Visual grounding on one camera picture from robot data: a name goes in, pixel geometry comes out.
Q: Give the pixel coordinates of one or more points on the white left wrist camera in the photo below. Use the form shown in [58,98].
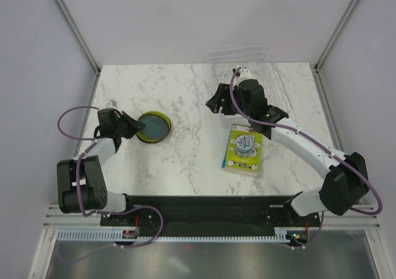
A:
[112,104]

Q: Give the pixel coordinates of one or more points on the yellow brown patterned plate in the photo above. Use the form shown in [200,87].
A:
[154,140]

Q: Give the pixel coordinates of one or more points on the green cover book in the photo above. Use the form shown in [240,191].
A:
[243,150]

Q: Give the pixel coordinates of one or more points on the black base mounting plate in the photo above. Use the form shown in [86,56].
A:
[210,215]

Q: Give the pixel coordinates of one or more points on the white wire dish rack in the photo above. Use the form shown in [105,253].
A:
[258,60]

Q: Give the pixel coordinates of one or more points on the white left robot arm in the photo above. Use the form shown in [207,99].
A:
[80,180]

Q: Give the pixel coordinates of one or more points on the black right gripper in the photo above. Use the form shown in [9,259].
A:
[215,102]

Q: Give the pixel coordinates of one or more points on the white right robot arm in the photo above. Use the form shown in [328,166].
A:
[342,187]

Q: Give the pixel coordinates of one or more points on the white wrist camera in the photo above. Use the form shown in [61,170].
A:
[112,104]
[242,75]

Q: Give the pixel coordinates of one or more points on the dark green plate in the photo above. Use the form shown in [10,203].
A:
[156,128]

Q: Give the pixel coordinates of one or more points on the white slotted cable duct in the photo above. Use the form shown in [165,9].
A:
[126,236]

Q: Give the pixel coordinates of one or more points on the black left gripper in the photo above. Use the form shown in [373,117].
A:
[134,125]

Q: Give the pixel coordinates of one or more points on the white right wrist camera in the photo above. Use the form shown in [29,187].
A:
[242,75]

